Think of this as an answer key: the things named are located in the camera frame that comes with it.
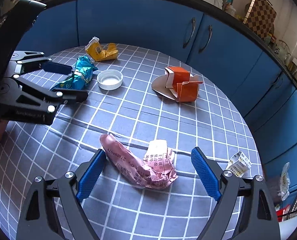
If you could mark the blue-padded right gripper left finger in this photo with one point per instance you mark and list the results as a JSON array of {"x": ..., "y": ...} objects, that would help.
[{"x": 38, "y": 218}]

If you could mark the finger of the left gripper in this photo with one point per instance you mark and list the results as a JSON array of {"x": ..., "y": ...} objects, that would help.
[
  {"x": 34, "y": 98},
  {"x": 23, "y": 62}
]

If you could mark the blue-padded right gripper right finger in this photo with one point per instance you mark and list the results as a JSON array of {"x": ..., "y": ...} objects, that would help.
[{"x": 258, "y": 218}]

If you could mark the blue snack wrapper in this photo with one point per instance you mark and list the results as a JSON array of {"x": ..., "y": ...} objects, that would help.
[{"x": 81, "y": 76}]

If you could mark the pink paper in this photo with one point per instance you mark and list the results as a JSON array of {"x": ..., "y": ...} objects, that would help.
[{"x": 155, "y": 171}]

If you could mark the blue kitchen cabinets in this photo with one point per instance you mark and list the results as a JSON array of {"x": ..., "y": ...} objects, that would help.
[{"x": 207, "y": 40}]

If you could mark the white jar lid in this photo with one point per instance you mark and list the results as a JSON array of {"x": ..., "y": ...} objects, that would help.
[{"x": 110, "y": 79}]

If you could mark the white appliance with label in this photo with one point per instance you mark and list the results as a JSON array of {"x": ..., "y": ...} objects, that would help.
[{"x": 287, "y": 227}]

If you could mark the grey bin with plastic bag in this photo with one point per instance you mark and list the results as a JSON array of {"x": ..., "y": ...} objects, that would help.
[{"x": 279, "y": 186}]

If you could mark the crumpled yellow packet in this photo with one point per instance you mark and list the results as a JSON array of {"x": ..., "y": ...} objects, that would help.
[{"x": 95, "y": 50}]

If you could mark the grey checked tablecloth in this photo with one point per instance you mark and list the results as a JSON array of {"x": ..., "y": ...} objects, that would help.
[{"x": 136, "y": 115}]

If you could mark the torn orange carton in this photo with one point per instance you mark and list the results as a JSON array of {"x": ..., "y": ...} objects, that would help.
[{"x": 177, "y": 84}]

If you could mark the green kettle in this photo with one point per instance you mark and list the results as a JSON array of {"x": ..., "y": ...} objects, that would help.
[{"x": 281, "y": 49}]

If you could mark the checkered cutting board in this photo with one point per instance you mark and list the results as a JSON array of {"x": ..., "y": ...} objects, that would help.
[{"x": 259, "y": 17}]

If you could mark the black wire rack cart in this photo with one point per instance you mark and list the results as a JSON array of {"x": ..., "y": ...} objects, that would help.
[{"x": 287, "y": 209}]

